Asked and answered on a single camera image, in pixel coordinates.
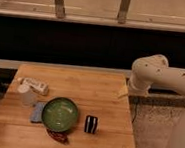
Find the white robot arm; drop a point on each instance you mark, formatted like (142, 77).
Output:
(155, 69)

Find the blue sponge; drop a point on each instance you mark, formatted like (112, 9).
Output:
(36, 113)

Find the green bowl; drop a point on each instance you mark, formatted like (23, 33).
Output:
(59, 114)

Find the red snack wrapper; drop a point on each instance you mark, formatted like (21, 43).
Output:
(58, 136)

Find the right metal post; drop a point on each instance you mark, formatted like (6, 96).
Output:
(123, 10)

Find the white ceramic cup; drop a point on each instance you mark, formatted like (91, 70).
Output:
(28, 97)

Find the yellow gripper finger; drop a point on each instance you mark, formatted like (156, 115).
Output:
(123, 92)

